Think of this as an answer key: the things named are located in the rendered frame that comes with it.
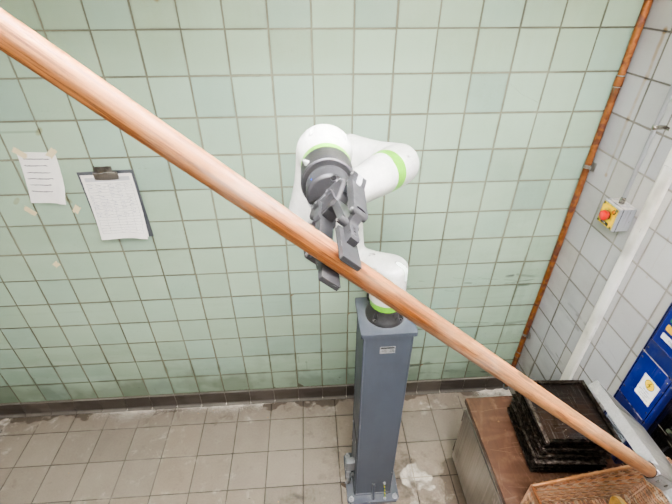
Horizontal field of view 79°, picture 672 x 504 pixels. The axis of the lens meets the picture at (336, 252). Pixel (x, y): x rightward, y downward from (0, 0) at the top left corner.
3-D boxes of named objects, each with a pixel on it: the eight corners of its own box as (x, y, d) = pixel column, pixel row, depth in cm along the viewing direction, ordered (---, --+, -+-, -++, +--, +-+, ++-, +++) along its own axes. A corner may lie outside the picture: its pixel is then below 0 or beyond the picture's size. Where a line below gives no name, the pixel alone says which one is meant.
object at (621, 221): (611, 219, 169) (621, 197, 164) (627, 231, 161) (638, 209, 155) (594, 219, 169) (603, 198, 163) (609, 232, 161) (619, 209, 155)
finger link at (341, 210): (341, 208, 63) (347, 201, 63) (358, 239, 53) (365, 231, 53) (322, 193, 61) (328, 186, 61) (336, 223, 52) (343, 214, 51)
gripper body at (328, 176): (362, 180, 67) (370, 207, 60) (328, 215, 71) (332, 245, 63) (328, 153, 64) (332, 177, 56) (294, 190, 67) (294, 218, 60)
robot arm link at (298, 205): (366, 147, 108) (403, 161, 104) (357, 186, 114) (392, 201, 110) (280, 183, 81) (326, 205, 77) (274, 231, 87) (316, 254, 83)
